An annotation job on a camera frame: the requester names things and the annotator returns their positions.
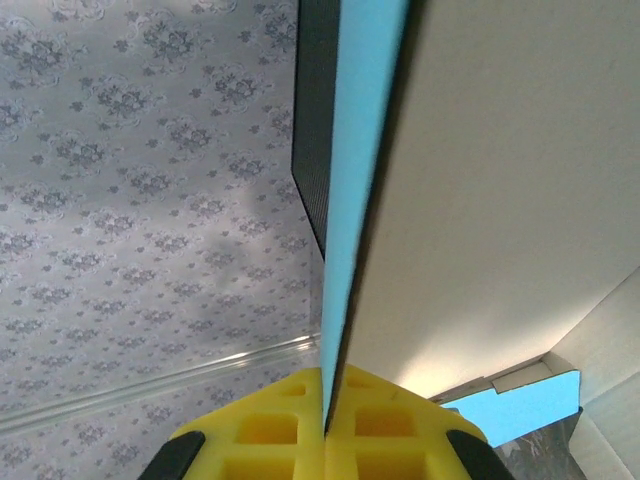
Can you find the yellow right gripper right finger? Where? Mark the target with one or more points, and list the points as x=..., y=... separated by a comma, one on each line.
x=390, y=450

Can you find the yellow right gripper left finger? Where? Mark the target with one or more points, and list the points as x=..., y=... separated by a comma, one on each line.
x=260, y=450

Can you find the blue and white paper box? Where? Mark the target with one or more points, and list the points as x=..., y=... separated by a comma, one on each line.
x=490, y=175

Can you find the shiny wall base strip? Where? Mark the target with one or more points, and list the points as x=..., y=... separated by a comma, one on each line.
x=150, y=387

